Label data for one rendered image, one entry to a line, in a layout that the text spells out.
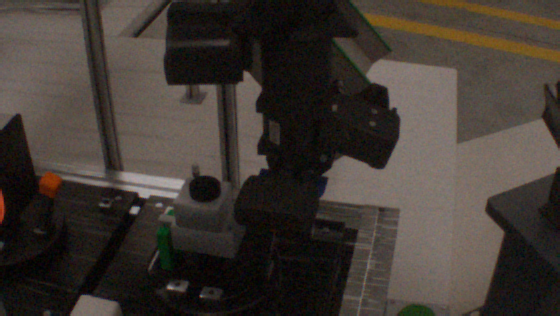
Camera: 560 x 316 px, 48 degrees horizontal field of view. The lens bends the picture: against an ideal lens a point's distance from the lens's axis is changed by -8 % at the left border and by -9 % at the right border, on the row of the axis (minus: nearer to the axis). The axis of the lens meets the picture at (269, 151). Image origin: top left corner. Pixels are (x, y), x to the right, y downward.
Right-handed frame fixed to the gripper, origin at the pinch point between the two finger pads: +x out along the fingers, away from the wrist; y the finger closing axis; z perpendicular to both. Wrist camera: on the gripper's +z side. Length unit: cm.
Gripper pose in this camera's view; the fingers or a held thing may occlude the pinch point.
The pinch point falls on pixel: (296, 198)
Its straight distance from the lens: 62.7
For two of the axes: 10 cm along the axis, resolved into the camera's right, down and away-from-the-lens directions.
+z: 9.7, 1.2, -2.1
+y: 2.4, -5.6, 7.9
